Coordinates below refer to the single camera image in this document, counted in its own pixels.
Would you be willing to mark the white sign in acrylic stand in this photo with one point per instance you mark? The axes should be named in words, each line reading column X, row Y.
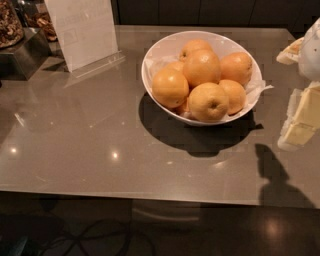
column 86, row 34

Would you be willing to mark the partly hidden left orange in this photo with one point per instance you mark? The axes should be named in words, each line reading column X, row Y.
column 175, row 65

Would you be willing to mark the dish of dried snacks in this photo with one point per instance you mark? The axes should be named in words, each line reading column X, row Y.
column 42, row 21

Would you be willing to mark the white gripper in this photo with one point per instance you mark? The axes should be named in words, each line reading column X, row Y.
column 310, row 55

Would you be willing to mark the metal box stand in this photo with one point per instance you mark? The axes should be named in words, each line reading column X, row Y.
column 21, row 61

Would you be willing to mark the glass jar of nuts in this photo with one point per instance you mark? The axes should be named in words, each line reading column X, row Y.
column 11, row 29

